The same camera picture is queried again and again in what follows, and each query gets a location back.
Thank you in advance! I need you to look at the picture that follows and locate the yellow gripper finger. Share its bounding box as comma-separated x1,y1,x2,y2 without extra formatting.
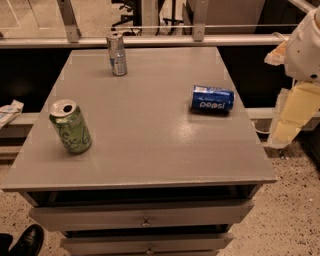
264,41,287,66
267,81,320,149

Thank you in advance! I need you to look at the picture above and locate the blue pepsi can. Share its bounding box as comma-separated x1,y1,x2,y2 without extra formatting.
190,85,235,112

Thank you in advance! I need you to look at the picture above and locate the silver redbull can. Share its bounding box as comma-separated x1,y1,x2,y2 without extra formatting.
106,31,127,76

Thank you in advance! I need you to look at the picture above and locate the green soda can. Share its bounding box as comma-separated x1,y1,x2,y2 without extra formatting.
49,99,91,154

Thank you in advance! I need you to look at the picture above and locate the grey metal railing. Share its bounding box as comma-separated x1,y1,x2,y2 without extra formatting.
0,0,288,49

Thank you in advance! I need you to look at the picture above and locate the grey lower drawer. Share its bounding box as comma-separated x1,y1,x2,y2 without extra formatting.
61,233,233,256

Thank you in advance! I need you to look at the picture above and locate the grey drawer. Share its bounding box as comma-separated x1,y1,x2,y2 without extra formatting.
29,200,254,231
61,233,233,256

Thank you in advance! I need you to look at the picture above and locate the grey upper drawer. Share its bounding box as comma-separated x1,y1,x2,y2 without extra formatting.
29,200,254,231

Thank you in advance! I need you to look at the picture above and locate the white crumpled packet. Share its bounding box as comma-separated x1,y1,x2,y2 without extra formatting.
0,100,24,129

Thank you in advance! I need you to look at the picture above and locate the black leather shoe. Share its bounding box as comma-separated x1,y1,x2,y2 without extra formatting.
8,224,44,256

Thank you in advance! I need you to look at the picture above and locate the white cable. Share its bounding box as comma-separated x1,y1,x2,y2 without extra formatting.
251,120,272,136

